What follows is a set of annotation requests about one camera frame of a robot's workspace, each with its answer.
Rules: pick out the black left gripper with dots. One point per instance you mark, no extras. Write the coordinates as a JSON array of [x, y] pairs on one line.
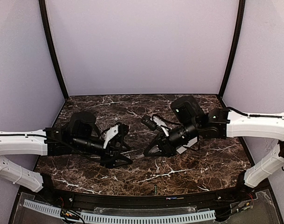
[[112, 149]]

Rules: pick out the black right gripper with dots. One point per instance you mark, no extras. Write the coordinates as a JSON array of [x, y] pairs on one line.
[[163, 144]]

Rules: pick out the white battery cover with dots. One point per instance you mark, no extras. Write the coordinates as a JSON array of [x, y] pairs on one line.
[[183, 148]]

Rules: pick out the blue purple battery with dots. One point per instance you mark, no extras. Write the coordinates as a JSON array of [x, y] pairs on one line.
[[174, 198]]

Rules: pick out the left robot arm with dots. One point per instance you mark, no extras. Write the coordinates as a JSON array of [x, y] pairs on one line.
[[79, 136]]

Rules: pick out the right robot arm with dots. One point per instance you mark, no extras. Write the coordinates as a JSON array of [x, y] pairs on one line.
[[220, 123]]

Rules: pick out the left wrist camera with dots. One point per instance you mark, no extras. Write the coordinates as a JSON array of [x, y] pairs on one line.
[[123, 129]]

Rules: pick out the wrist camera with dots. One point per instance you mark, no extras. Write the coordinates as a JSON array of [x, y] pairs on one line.
[[123, 129], [146, 120]]

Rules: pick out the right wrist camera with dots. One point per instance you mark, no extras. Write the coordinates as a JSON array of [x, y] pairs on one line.
[[146, 120]]

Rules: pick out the white cable duct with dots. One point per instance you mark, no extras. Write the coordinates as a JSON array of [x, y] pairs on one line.
[[117, 216]]

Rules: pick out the black front rail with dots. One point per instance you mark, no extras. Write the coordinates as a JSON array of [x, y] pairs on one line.
[[208, 199]]

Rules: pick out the black left frame post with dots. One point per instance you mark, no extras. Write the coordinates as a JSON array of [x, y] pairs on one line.
[[51, 48]]

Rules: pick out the black frame post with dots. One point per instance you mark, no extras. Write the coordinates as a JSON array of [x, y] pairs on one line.
[[233, 48], [51, 48]]

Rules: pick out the black right frame post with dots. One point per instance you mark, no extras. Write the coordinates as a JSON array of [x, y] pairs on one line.
[[233, 48]]

